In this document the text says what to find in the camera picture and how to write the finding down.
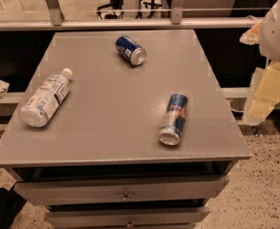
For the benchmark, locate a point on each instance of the blue pepsi can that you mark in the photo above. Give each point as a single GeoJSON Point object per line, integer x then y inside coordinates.
{"type": "Point", "coordinates": [130, 50]}

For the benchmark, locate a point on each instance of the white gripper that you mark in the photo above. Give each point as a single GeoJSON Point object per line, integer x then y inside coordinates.
{"type": "Point", "coordinates": [277, 35]}

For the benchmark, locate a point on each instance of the black office chair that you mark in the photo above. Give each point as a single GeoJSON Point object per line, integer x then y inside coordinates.
{"type": "Point", "coordinates": [112, 10]}

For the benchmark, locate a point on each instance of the black bag on floor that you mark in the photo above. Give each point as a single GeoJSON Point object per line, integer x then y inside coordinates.
{"type": "Point", "coordinates": [10, 205]}

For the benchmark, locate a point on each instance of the grey metal railing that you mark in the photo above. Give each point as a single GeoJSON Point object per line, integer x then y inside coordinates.
{"type": "Point", "coordinates": [71, 15]}

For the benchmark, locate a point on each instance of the white plastic bottle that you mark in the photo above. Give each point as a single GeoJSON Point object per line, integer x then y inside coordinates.
{"type": "Point", "coordinates": [41, 107]}

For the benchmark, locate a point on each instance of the lower grey drawer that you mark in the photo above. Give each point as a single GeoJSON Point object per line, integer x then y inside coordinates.
{"type": "Point", "coordinates": [129, 218]}

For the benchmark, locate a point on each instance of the red bull can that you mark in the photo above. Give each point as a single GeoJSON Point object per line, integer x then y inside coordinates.
{"type": "Point", "coordinates": [171, 129]}

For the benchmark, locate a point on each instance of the grey drawer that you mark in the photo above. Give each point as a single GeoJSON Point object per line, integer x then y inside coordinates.
{"type": "Point", "coordinates": [129, 218]}
{"type": "Point", "coordinates": [121, 190]}

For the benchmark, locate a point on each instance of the upper grey drawer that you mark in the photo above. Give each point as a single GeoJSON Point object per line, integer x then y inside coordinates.
{"type": "Point", "coordinates": [121, 190]}

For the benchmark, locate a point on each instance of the grey drawer cabinet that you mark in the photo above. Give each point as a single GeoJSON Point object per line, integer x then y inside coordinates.
{"type": "Point", "coordinates": [108, 125]}

